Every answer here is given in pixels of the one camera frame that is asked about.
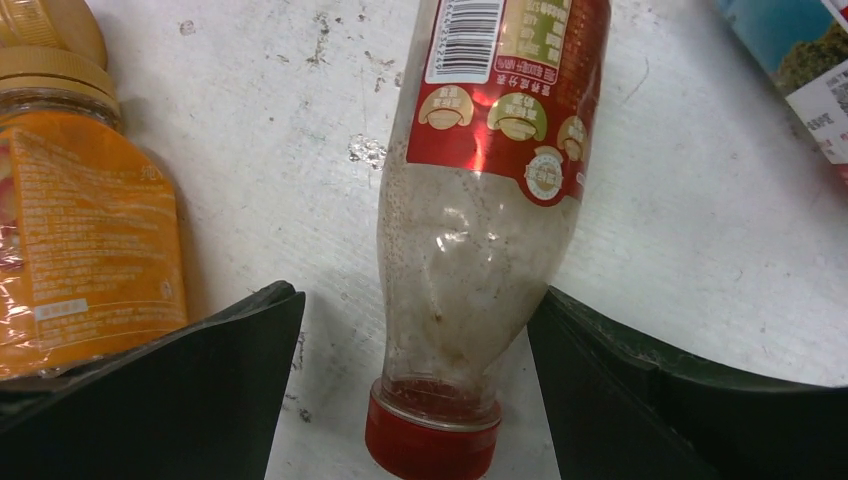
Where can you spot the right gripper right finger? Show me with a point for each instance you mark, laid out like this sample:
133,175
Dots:
622,404

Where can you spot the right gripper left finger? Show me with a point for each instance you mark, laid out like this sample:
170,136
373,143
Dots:
202,402

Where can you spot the orange juice bottle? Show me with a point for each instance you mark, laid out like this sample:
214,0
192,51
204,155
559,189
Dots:
90,252

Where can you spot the brown label red cap bottle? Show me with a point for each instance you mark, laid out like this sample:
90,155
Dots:
479,199

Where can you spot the red label bottle by bin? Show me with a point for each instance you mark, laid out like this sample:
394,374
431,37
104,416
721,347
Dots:
802,46

